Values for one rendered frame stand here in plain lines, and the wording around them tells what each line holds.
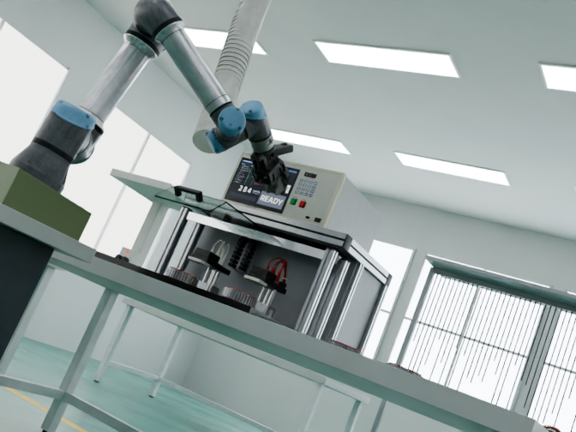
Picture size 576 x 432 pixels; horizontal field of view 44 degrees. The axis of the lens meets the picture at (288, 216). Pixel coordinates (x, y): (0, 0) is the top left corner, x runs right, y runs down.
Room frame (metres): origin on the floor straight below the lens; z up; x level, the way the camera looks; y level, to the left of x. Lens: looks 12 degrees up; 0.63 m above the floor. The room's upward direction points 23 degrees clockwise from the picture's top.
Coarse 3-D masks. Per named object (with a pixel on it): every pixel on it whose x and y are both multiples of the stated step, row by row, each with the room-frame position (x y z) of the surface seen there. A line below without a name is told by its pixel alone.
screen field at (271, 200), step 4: (264, 192) 2.44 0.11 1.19; (260, 196) 2.44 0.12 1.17; (264, 196) 2.43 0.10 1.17; (268, 196) 2.42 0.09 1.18; (272, 196) 2.42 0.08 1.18; (276, 196) 2.41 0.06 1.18; (280, 196) 2.40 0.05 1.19; (284, 196) 2.39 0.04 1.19; (260, 200) 2.44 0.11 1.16; (264, 200) 2.43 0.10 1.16; (268, 200) 2.42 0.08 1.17; (272, 200) 2.41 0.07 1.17; (276, 200) 2.40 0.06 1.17; (280, 200) 2.39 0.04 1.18; (284, 200) 2.39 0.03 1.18; (264, 204) 2.43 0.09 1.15; (268, 204) 2.42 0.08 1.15; (272, 204) 2.41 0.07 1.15; (276, 204) 2.40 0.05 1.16; (280, 204) 2.39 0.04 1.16; (280, 208) 2.39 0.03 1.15
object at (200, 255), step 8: (200, 248) 2.42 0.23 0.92; (192, 256) 2.43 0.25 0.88; (200, 256) 2.41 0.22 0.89; (208, 256) 2.39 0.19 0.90; (216, 256) 2.43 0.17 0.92; (200, 264) 2.43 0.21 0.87; (208, 264) 2.41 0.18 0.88; (216, 264) 2.43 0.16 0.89; (208, 272) 2.50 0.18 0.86; (224, 272) 2.48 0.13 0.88; (208, 280) 2.49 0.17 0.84; (216, 280) 2.48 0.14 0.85
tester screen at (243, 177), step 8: (248, 160) 2.50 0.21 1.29; (240, 168) 2.51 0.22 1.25; (248, 168) 2.50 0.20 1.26; (240, 176) 2.51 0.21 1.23; (248, 176) 2.49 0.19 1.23; (232, 184) 2.52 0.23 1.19; (240, 184) 2.50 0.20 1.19; (248, 184) 2.48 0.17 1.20; (256, 184) 2.46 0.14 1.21; (264, 184) 2.44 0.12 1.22; (288, 184) 2.39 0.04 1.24; (240, 192) 2.49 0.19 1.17; (256, 192) 2.45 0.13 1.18; (272, 192) 2.42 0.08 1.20; (288, 192) 2.39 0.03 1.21; (240, 200) 2.48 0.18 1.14; (248, 200) 2.47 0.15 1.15; (256, 200) 2.45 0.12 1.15; (272, 208) 2.41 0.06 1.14
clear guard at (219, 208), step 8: (160, 192) 2.32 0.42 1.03; (168, 192) 2.32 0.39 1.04; (184, 192) 2.31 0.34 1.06; (168, 200) 2.27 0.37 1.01; (176, 200) 2.26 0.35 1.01; (184, 200) 2.25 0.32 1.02; (192, 200) 2.25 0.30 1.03; (208, 200) 2.24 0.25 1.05; (216, 200) 2.24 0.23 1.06; (200, 208) 2.20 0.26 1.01; (208, 208) 2.19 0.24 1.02; (216, 208) 2.38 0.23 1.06; (224, 208) 2.33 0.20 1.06; (232, 208) 2.27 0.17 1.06; (216, 216) 2.53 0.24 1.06; (224, 216) 2.46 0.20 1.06; (232, 216) 2.40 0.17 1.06; (240, 216) 2.34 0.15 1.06; (240, 224) 2.48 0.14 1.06; (248, 224) 2.42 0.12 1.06
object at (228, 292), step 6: (228, 288) 2.20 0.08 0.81; (222, 294) 2.22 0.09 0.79; (228, 294) 2.19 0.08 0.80; (234, 294) 2.19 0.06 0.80; (240, 294) 2.19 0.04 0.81; (246, 294) 2.19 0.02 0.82; (234, 300) 2.19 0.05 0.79; (240, 300) 2.18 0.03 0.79; (246, 300) 2.19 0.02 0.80; (252, 300) 2.20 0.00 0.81; (252, 306) 2.21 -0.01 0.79
